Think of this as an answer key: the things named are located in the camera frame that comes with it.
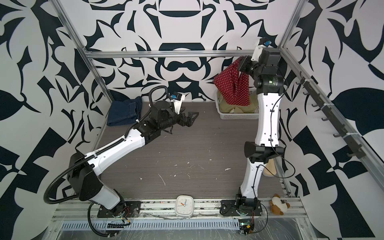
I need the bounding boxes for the red polka dot skirt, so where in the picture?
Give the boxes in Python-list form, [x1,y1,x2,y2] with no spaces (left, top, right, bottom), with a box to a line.
[213,58,250,106]

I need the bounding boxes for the blue denim skirt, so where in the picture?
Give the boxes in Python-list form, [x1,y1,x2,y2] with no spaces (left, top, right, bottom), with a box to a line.
[107,97,143,127]

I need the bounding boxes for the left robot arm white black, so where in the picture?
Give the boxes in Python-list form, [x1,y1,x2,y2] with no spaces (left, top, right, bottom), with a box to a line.
[43,86,199,216]

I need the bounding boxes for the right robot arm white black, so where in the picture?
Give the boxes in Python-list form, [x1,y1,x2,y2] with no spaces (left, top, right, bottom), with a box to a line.
[235,45,285,209]

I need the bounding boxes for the white plastic laundry basket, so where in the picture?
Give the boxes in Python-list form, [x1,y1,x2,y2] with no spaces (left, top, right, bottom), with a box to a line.
[214,89,260,120]

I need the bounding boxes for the olive green skirt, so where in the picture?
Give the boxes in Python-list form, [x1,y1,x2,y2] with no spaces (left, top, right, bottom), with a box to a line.
[217,91,259,114]

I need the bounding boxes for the white square clock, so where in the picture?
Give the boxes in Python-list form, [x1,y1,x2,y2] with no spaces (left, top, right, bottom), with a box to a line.
[175,195,195,218]

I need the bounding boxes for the green circuit board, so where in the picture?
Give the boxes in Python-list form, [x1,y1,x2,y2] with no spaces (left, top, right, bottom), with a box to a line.
[239,219,255,235]

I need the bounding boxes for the brown plush toy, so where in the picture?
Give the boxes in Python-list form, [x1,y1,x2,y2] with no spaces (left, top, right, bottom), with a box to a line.
[270,194,291,216]

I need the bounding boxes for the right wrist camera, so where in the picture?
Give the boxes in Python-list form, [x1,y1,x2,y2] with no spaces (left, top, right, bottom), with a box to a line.
[251,38,272,62]

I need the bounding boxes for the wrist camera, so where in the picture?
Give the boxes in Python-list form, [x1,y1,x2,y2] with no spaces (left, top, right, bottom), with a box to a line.
[171,92,186,114]
[251,38,272,62]

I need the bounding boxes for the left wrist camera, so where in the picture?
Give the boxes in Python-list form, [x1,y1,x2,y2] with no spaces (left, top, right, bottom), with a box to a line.
[171,92,186,114]

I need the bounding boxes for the grey wall hook rack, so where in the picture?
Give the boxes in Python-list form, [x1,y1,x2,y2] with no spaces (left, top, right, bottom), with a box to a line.
[297,73,367,159]

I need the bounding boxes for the aluminium frame crossbar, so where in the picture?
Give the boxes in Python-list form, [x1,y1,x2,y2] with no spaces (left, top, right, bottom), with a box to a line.
[85,50,254,59]

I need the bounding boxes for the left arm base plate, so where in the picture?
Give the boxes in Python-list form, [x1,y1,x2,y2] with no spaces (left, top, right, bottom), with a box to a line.
[97,201,142,219]

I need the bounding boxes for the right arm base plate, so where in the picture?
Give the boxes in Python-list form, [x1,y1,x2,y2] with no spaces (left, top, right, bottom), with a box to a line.
[219,200,263,217]

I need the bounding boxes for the white slotted cable duct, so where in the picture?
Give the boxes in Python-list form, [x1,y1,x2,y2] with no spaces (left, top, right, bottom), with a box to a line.
[59,218,241,232]

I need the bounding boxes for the black corrugated cable hose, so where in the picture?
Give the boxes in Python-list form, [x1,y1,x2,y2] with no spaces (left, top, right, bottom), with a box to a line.
[86,203,121,238]

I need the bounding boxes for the aluminium frame rail front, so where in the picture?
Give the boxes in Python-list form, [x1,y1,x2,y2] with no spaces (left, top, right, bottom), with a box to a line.
[53,196,307,220]

